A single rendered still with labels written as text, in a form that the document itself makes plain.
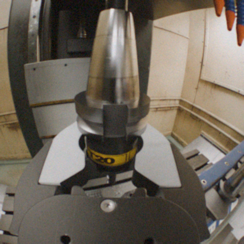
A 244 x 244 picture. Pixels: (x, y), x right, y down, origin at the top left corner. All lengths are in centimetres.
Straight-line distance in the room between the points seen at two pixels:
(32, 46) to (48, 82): 16
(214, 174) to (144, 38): 61
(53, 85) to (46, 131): 22
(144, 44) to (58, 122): 55
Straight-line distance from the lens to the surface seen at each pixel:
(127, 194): 51
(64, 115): 58
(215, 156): 116
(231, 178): 28
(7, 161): 142
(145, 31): 67
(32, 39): 57
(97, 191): 49
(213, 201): 27
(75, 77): 53
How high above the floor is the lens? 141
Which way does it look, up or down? 28 degrees down
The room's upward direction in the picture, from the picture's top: 4 degrees clockwise
